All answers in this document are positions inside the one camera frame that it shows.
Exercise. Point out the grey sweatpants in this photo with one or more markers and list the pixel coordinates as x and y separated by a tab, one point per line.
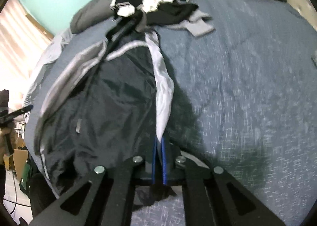
197	24

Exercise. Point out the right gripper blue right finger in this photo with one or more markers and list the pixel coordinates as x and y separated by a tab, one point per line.
211	195

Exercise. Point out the light grey pillow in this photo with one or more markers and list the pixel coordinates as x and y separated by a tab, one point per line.
45	64

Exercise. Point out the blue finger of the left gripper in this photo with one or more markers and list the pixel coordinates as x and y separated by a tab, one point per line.
19	112

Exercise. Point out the grey and black jacket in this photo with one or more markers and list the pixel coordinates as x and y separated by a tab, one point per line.
112	102

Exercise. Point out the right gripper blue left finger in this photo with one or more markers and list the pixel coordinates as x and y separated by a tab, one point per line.
104	196

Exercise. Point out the person's left hand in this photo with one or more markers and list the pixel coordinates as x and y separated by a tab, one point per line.
8	140

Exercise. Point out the pink curtain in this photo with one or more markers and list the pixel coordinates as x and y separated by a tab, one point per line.
22	43

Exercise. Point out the folded grey garment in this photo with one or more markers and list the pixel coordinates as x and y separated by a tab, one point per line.
314	58

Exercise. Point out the black and white clothes pile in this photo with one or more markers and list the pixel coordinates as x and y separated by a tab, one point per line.
157	12

